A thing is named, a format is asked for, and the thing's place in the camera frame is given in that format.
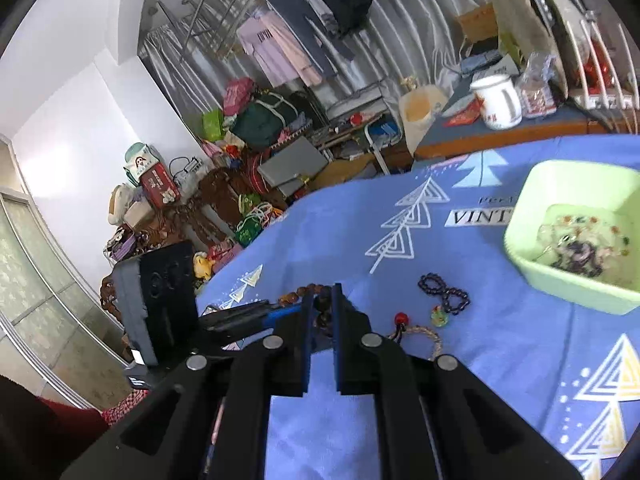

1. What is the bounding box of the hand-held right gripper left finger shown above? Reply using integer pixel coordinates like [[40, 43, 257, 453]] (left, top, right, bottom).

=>
[[60, 291, 315, 480]]

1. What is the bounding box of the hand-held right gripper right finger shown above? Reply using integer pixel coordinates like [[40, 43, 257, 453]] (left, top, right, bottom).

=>
[[331, 282, 584, 480]]

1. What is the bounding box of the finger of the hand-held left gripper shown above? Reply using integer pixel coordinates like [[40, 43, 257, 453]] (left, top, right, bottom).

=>
[[202, 304, 303, 350], [200, 299, 273, 322]]

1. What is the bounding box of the brown wooden bead bracelet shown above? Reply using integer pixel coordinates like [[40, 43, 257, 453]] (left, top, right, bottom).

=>
[[278, 283, 332, 337]]

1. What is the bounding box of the light green square bowl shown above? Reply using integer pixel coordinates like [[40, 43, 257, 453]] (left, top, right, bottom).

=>
[[503, 159, 640, 316]]

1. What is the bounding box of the person's left forearm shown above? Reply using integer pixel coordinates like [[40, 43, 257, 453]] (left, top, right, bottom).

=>
[[0, 374, 110, 480]]

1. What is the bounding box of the pile of beaded jewelry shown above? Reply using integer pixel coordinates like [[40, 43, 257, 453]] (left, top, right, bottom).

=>
[[534, 212, 632, 279]]

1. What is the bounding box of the yellow plush toy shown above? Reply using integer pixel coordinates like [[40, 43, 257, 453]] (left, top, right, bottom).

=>
[[192, 252, 214, 280]]

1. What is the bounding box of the red printed box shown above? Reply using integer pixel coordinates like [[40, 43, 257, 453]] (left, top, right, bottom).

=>
[[139, 162, 182, 210]]

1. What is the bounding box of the carved brown wooden furniture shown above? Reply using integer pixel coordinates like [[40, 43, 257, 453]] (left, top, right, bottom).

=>
[[99, 166, 282, 313]]

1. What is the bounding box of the frosted sliding glass door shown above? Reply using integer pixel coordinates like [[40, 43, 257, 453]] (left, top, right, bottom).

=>
[[0, 134, 132, 411]]

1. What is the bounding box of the teal and white canister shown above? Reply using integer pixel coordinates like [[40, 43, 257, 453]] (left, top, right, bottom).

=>
[[123, 142, 164, 184]]

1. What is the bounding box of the grey flat case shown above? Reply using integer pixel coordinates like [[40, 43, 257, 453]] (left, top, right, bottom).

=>
[[256, 136, 330, 187]]

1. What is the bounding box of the blue printed blanket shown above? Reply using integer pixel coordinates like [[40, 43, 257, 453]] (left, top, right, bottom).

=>
[[195, 134, 640, 480]]

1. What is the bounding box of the bright green gift bag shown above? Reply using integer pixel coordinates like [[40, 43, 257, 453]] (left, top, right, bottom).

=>
[[201, 108, 226, 142]]

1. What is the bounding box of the dark green duffel bag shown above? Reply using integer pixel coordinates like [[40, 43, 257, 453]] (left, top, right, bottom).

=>
[[230, 90, 307, 150]]

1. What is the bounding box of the white and blue stool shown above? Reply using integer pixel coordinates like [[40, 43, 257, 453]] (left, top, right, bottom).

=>
[[364, 114, 402, 177]]

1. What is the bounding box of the pink bag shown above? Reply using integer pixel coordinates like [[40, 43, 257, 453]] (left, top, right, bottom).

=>
[[222, 78, 256, 117]]

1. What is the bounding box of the translucent plastic jug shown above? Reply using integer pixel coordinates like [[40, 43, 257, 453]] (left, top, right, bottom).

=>
[[398, 84, 449, 157]]

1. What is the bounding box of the red packet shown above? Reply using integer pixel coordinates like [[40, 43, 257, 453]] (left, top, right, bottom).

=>
[[443, 104, 484, 127]]

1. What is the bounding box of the pink hanging garment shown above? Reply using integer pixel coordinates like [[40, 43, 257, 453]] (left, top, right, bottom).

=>
[[235, 9, 324, 89]]

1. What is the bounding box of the white electric kettle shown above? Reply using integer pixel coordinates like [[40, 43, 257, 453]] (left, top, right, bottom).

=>
[[469, 73, 524, 131]]

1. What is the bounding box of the blue topped wooden desk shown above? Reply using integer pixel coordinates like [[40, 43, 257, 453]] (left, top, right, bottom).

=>
[[414, 102, 640, 162]]

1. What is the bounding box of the metal clothes rack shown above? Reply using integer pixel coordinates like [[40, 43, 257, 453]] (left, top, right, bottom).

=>
[[149, 0, 301, 63]]

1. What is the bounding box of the grey striped curtain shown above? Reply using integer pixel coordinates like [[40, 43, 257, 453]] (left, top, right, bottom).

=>
[[139, 0, 503, 128]]

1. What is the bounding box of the clear plastic bag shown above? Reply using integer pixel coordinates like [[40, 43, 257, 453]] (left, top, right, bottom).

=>
[[516, 52, 559, 119]]

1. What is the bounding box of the cardboard box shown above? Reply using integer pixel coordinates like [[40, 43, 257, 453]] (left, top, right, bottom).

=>
[[456, 2, 501, 44]]

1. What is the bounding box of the beige cloth bag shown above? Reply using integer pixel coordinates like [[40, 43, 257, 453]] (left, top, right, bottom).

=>
[[486, 0, 557, 63]]

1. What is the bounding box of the white slatted rack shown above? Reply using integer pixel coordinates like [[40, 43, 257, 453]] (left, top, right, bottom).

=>
[[566, 9, 640, 112]]

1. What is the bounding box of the green drawstring pouch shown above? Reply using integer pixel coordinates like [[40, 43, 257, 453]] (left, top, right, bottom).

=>
[[234, 202, 274, 249]]

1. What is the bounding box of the straw bracelet with red bead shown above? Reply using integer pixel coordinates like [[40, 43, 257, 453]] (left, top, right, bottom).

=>
[[389, 312, 444, 361]]

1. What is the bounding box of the black bead bracelet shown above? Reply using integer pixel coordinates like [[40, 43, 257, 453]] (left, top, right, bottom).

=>
[[418, 273, 471, 316]]

